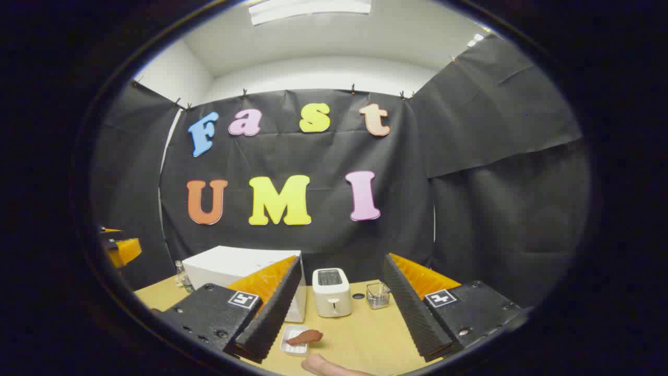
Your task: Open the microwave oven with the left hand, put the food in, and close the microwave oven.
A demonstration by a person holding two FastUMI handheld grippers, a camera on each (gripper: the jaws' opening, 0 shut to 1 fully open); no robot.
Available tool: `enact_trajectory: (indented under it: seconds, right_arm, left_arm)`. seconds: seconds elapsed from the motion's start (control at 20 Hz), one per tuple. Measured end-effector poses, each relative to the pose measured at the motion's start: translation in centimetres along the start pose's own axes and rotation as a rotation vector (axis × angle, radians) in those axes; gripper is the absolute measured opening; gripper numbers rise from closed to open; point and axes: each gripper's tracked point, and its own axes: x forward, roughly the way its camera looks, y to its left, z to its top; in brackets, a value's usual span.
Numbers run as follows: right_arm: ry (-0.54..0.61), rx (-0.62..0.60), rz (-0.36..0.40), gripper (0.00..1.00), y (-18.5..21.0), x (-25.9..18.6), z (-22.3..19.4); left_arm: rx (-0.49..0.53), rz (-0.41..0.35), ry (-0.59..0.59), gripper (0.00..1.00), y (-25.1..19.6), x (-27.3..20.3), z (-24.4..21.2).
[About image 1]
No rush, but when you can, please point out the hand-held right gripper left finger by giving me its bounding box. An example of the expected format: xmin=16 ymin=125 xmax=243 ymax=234
xmin=151 ymin=255 xmax=303 ymax=365

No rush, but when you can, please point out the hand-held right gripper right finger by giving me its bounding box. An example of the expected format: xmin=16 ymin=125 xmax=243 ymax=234
xmin=383 ymin=253 xmax=528 ymax=362

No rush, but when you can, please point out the brown chicken leg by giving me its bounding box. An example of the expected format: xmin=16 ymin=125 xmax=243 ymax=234
xmin=285 ymin=329 xmax=324 ymax=346

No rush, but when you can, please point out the white microwave oven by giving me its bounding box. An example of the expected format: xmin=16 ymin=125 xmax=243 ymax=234
xmin=183 ymin=245 xmax=307 ymax=323

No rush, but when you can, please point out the white rectangular tray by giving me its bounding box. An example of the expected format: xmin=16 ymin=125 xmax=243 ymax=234
xmin=280 ymin=325 xmax=314 ymax=357

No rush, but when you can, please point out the cream toaster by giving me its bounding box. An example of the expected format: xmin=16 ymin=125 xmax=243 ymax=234
xmin=312 ymin=268 xmax=352 ymax=318

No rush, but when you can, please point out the clear plastic water bottle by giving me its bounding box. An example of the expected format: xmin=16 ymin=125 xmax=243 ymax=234
xmin=175 ymin=260 xmax=195 ymax=293

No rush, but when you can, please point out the black backdrop cloth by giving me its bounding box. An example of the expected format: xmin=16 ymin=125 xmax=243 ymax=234
xmin=91 ymin=34 xmax=593 ymax=309

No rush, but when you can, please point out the ceiling light panel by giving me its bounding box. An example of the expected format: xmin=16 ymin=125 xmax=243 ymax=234
xmin=249 ymin=0 xmax=372 ymax=26

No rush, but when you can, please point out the wire mesh utensil holder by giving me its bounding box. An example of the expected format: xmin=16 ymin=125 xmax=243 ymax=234
xmin=366 ymin=282 xmax=391 ymax=310

